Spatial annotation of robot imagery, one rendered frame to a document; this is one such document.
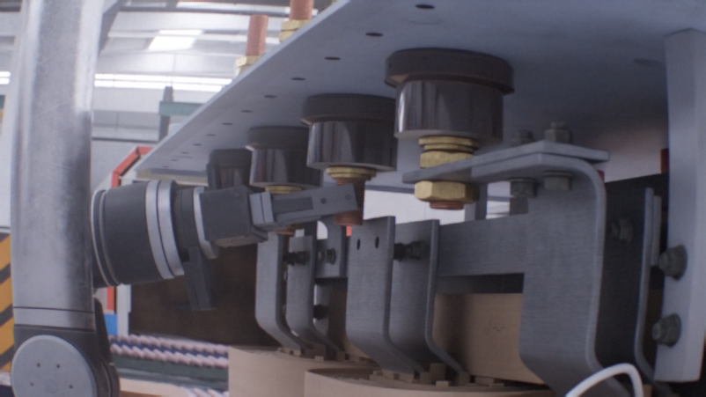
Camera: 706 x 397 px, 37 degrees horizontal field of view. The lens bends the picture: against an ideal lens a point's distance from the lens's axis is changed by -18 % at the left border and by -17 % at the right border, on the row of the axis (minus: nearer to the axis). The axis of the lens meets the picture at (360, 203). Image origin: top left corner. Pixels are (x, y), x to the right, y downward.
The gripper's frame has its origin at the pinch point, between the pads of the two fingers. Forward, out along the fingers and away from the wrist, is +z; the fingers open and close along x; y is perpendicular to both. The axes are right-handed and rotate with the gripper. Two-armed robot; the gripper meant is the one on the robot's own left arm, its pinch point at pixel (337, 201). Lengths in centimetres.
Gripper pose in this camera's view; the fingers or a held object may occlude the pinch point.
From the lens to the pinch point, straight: 125.5
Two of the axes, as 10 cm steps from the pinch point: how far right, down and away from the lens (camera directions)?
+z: 9.9, -1.6, -0.3
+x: 0.5, 0.8, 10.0
